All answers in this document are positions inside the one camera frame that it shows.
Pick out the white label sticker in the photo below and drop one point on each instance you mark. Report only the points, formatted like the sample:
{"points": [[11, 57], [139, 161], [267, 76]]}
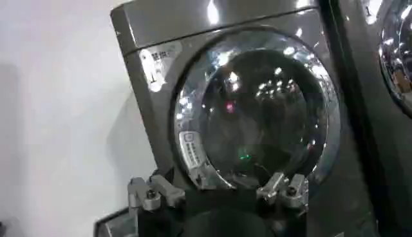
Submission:
{"points": [[157, 64]]}

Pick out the round glass dryer door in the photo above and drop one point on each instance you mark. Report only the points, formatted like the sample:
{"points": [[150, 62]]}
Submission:
{"points": [[257, 109], [397, 51]]}

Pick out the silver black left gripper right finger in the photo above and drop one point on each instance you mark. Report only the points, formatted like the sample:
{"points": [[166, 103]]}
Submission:
{"points": [[291, 193]]}

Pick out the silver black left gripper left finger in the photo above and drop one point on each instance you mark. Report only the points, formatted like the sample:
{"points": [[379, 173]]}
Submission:
{"points": [[151, 194]]}

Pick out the grey dryer with white sticker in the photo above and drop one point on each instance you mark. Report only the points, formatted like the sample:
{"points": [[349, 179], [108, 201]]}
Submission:
{"points": [[193, 80]]}

